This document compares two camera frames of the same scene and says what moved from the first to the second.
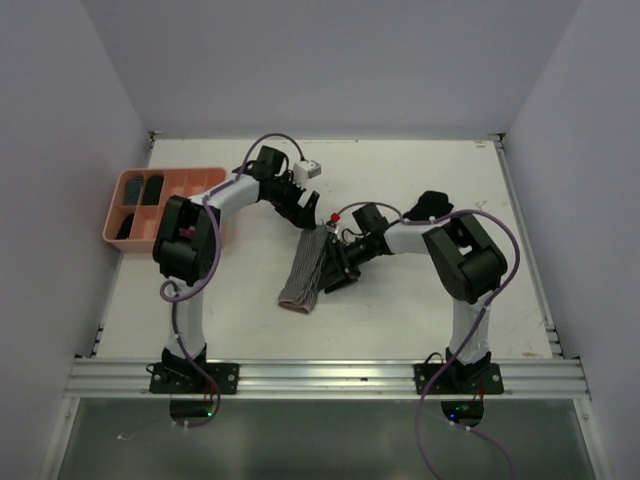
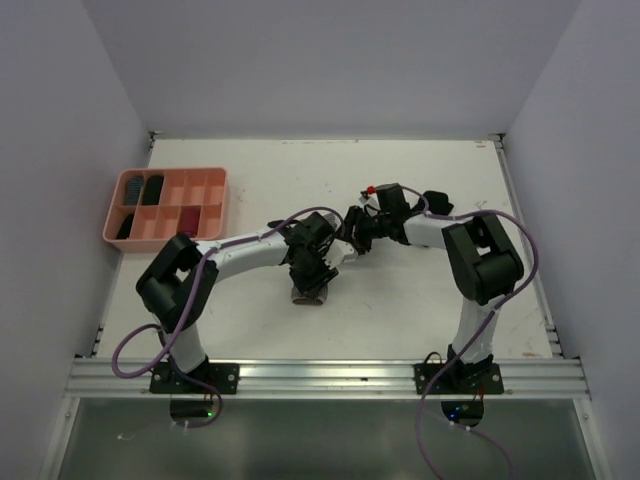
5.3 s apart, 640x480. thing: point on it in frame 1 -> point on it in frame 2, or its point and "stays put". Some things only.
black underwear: (430, 204) stays put
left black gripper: (303, 217) -> (309, 285)
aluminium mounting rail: (129, 379) stays put
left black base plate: (186, 378) stays put
